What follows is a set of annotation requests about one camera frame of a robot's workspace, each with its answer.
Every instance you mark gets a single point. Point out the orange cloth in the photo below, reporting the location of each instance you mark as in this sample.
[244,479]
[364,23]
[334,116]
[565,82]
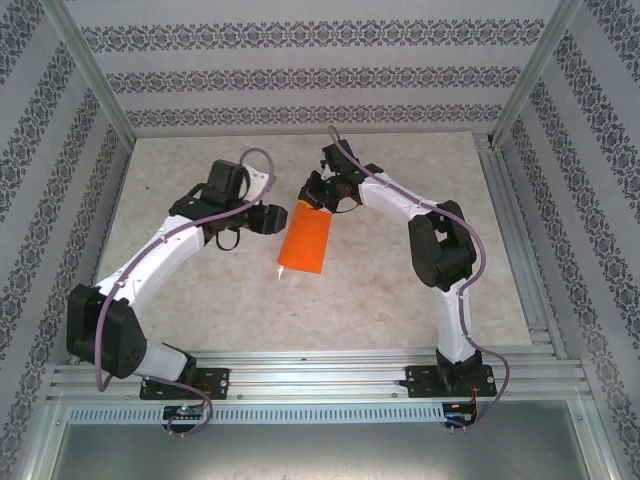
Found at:
[305,240]

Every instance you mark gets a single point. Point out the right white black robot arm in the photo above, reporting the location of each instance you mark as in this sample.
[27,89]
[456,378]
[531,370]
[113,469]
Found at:
[452,315]

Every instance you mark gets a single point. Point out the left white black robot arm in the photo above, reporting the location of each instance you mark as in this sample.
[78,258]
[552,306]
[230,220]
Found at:
[165,250]

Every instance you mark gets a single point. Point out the grey metal sheet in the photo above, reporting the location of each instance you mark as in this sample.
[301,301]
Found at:
[320,452]

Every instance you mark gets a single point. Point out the aluminium mounting rail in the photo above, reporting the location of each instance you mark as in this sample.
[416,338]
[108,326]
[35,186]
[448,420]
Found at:
[320,372]

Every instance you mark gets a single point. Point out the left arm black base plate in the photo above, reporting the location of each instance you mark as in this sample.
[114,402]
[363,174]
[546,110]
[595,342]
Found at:
[215,382]

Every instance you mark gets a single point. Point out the aluminium frame post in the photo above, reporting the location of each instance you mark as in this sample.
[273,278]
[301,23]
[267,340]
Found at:
[90,70]
[537,70]

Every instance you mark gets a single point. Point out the aluminium side rail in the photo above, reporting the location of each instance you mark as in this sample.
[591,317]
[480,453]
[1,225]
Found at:
[520,250]

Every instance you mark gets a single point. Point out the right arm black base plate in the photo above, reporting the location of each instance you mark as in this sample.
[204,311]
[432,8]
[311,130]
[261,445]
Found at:
[422,382]

